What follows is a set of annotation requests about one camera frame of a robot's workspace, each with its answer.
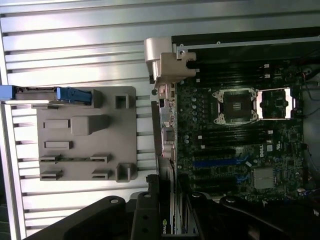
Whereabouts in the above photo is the green Dell motherboard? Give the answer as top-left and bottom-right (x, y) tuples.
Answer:
(174, 62), (308, 201)

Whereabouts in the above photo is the blue expansion slot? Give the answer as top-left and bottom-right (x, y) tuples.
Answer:
(193, 159), (237, 168)

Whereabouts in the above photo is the black long expansion slot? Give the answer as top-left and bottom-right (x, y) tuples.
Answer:
(193, 147), (236, 156)

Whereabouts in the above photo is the silver chipset heatsink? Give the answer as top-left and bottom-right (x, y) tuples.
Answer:
(253, 167), (276, 190)

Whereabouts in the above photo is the green RAM stick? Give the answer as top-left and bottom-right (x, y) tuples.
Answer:
(53, 156), (93, 162)

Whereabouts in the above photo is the grey plastic parts rack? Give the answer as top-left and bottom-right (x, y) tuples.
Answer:
(31, 86), (138, 183)

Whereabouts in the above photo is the CPU socket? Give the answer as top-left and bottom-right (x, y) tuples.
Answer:
(212, 87), (260, 125)

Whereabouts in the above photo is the metal socket cover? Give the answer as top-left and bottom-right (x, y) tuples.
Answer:
(257, 87), (297, 121)

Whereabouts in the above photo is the hard disk in blue carrier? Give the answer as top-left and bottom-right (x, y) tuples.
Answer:
(0, 84), (92, 105)

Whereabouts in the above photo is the black silver PC case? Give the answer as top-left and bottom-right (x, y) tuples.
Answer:
(144, 32), (320, 240)

